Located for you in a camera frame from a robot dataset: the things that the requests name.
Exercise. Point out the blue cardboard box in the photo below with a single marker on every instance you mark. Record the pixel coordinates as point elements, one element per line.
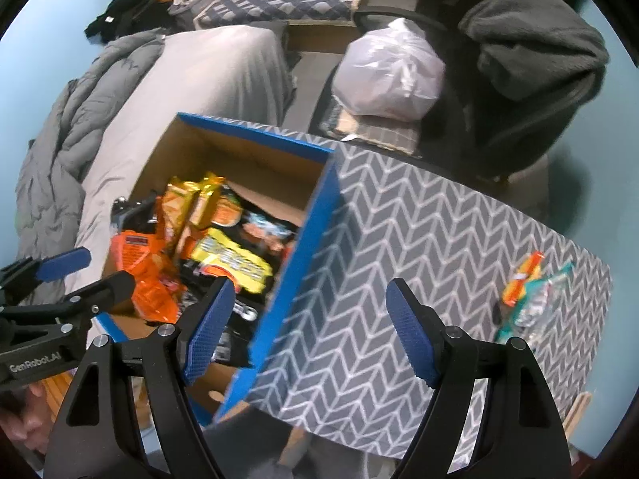
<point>299,284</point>

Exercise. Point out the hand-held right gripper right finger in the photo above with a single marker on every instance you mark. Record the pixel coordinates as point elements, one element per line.
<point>412,334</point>

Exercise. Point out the person's left hand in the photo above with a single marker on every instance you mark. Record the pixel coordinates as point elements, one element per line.
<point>20,424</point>

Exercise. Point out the teal snack packet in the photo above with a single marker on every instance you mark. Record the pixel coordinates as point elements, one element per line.
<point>541,309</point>

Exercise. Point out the orange gold snack packet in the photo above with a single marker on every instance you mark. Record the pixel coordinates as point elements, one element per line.
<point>174,209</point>

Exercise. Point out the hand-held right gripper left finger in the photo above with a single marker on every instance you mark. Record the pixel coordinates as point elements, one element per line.
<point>209,329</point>

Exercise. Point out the grey duvet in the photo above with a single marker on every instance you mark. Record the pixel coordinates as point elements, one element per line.
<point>75,124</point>

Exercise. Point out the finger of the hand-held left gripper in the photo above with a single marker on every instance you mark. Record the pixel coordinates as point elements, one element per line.
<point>107,289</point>
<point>65,263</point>

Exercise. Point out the blue white diamond quilt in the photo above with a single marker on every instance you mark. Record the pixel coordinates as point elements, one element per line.
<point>289,0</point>

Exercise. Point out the grey fleece blanket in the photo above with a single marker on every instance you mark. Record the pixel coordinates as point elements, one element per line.
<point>534,45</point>

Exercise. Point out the brown cardboard box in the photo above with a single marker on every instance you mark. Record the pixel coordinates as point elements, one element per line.
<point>319,37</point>

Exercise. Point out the grey checked seat cushion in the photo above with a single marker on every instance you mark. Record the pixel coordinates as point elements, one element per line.
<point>379,132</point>

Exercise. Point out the black office chair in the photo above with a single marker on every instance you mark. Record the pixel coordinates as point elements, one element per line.
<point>499,129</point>

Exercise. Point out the white plastic bag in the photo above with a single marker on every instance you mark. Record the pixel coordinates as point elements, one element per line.
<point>389,70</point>

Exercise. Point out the small orange snack packet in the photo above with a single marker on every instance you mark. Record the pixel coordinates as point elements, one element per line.
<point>521,279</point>

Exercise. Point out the pile of dark clothes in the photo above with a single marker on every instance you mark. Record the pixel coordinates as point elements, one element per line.
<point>122,12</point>

